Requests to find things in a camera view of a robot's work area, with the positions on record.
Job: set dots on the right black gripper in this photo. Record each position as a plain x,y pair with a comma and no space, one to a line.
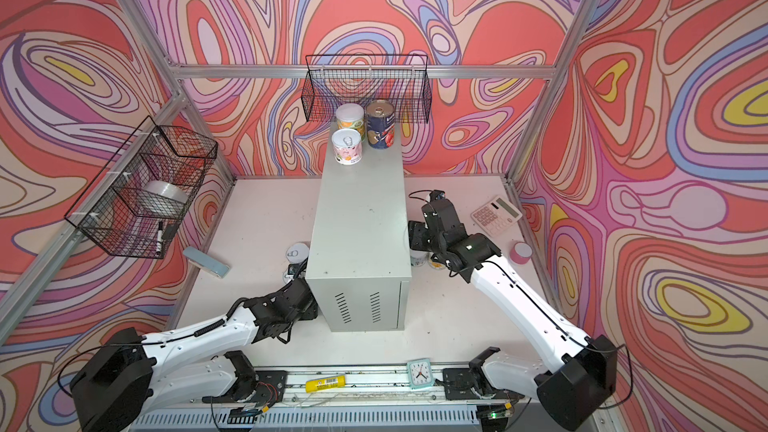
416,230

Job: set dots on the blue label tin can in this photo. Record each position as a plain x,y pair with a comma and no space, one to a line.
380,120

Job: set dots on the grey metal cabinet box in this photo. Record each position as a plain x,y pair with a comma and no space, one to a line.
359,268

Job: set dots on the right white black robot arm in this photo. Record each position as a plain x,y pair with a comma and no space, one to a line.
575,373

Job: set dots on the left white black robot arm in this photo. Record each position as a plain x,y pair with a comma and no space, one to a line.
134,374

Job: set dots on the pink calculator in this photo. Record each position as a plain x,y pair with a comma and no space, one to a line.
496,216

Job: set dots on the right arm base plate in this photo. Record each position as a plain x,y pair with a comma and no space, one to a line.
467,384

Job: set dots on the black marker pen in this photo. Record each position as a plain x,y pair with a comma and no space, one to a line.
159,239

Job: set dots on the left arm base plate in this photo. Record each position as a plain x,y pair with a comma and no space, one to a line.
265,387

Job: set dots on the black wire basket left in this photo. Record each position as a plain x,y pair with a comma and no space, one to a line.
122,220

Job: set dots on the grey blue sponge block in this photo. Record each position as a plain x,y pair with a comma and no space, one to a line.
205,262

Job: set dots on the white tape roll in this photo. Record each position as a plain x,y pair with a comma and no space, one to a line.
166,190

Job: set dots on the green orange peach can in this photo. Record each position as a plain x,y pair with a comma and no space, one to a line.
351,116

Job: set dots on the pull-tab can back left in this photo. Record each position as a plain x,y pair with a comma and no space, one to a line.
297,256

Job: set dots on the yellow label tag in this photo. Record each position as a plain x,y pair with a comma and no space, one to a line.
323,384

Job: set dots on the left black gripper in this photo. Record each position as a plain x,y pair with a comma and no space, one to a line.
312,312

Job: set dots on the pink label pull-tab can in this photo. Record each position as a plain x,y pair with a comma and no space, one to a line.
347,146

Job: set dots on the black wire basket back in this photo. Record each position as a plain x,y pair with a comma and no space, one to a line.
402,80

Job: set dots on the small green alarm clock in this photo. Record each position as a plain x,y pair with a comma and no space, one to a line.
420,375

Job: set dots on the black wire basket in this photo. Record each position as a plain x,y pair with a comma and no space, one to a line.
402,80
122,220

